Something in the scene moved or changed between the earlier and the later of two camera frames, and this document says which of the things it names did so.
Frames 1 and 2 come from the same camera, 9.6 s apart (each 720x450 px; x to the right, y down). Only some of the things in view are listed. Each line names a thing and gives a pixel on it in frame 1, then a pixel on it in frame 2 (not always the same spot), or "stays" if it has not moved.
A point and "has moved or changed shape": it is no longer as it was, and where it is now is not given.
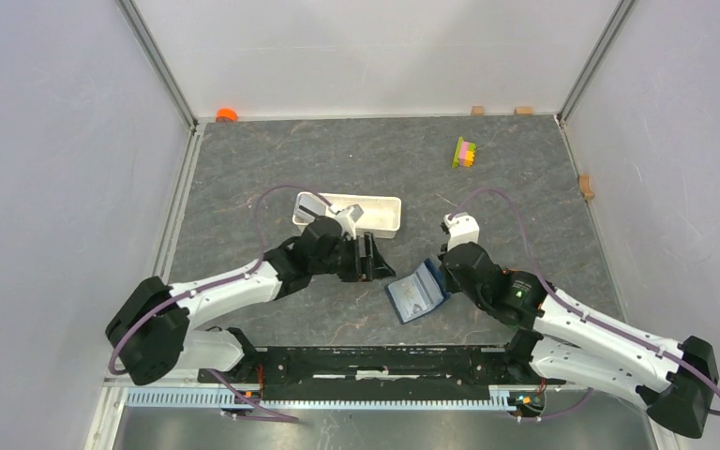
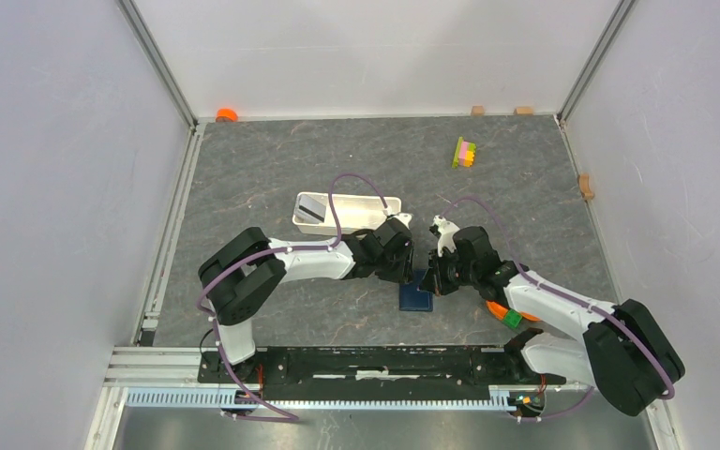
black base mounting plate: [382, 373] stays
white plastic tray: [381, 217] stays
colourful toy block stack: [464, 154] stays
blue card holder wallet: [418, 293] has moved or changed shape
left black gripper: [368, 267] -> [404, 273]
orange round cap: [226, 113] stays
